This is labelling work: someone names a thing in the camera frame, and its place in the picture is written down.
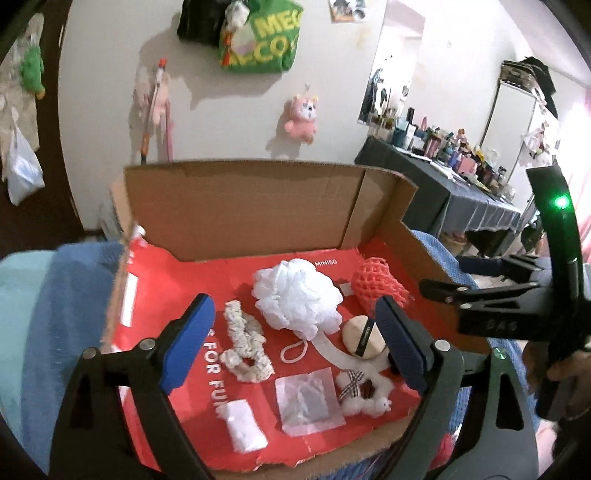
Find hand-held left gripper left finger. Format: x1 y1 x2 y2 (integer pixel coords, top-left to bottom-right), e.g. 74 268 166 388
48 294 216 480

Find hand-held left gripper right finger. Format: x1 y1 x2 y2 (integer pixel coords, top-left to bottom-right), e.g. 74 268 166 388
376 295 540 480

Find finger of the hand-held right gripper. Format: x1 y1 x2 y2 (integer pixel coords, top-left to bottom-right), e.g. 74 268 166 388
455 255 542 283
419 277 541 309

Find beige powder puff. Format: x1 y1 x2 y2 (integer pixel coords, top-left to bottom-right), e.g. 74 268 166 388
342 315 389 358

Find cream scrunchie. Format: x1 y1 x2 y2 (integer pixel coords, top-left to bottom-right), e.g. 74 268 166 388
223 301 275 383

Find red foam net sleeve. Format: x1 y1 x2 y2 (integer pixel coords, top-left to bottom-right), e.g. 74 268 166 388
351 257 411 309

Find white fluffy plush keychain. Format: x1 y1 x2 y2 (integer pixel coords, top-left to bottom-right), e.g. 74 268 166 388
335 368 393 416

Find white cloth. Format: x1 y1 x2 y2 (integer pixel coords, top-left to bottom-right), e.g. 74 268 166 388
226 399 269 453

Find white mesh bath pouf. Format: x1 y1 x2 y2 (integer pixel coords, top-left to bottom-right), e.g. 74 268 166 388
252 259 343 365

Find clear packet with white tissue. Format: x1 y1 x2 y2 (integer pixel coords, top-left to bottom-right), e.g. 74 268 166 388
276 368 347 435

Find cardboard box with red lining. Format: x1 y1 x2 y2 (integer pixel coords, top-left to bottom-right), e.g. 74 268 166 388
99 159 492 474

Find person's right hand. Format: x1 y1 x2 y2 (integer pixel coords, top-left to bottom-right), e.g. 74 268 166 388
523 342 591 418

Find table with dark tablecloth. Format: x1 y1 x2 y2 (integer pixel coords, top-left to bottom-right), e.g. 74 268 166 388
355 135 532 252

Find blue towel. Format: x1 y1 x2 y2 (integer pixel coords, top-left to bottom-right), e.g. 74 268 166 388
34 230 532 480

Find white wardrobe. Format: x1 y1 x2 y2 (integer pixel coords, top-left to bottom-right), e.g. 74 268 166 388
480 58 560 185

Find teal bed sheet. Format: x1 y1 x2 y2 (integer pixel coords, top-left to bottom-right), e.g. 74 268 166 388
0 251 61 416

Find pink plush toy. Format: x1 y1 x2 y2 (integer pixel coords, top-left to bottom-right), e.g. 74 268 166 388
283 95 320 144

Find orange white stick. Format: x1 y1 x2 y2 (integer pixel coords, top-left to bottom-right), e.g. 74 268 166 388
141 58 168 165

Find pink hanging toy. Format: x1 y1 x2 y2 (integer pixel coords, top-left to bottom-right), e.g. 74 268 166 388
134 69 175 162

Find white plastic bag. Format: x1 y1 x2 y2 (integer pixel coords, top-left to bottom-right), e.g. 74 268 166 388
2 122 46 206

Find green shopping bag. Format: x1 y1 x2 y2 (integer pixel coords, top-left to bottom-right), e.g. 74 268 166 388
219 0 304 75

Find green plush toy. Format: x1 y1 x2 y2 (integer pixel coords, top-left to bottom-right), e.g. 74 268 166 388
21 44 47 100

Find black hanging bag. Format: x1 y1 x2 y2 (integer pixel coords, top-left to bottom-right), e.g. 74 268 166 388
177 0 232 44

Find white plush charm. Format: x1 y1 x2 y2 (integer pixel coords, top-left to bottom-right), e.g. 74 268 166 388
224 0 254 66

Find wall mirror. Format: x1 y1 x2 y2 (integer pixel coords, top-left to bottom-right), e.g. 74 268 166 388
357 13 426 136

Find wall photo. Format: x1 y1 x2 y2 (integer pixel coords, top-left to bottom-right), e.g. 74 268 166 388
329 0 368 23

